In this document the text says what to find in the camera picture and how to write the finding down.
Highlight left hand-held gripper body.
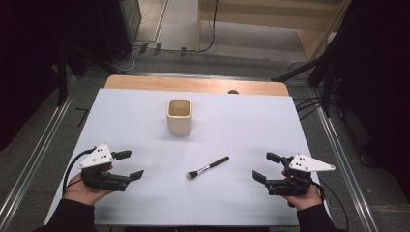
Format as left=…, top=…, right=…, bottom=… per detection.
left=77, top=142, right=133, bottom=192

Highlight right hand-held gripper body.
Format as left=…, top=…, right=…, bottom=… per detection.
left=264, top=153, right=337, bottom=197

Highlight black makeup brush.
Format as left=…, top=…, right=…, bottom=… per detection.
left=186, top=156, right=230, bottom=181

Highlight person's right hand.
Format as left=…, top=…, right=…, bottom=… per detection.
left=280, top=169, right=324, bottom=212

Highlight person's left hand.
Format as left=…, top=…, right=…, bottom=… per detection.
left=62, top=164, right=114, bottom=207

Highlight white table mat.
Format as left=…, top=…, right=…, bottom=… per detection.
left=44, top=88, right=333, bottom=226

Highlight beige square cup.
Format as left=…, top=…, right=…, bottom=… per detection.
left=165, top=98, right=193, bottom=136

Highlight black metal stand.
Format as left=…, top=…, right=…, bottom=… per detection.
left=270, top=47, right=342, bottom=119
left=56, top=44, right=127, bottom=107

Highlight wooden table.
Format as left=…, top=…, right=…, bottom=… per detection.
left=104, top=74, right=290, bottom=97

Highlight black cabinet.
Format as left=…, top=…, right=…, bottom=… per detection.
left=96, top=0, right=143, bottom=62

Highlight black curtain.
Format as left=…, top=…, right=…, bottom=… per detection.
left=335, top=0, right=410, bottom=194
left=0, top=0, right=67, bottom=153

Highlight light wooden shelf unit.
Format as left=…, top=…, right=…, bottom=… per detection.
left=196, top=0, right=352, bottom=61

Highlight thin black floor cable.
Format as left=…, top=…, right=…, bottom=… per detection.
left=318, top=178, right=351, bottom=231

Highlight metal floor rail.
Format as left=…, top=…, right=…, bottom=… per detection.
left=313, top=105, right=380, bottom=232
left=0, top=75, right=78, bottom=223

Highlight bundle of black floor cables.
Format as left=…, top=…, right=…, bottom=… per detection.
left=291, top=95, right=323, bottom=122

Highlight white floor cable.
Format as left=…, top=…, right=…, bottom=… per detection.
left=112, top=44, right=143, bottom=73

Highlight black hanging cable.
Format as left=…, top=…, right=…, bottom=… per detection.
left=196, top=0, right=220, bottom=54

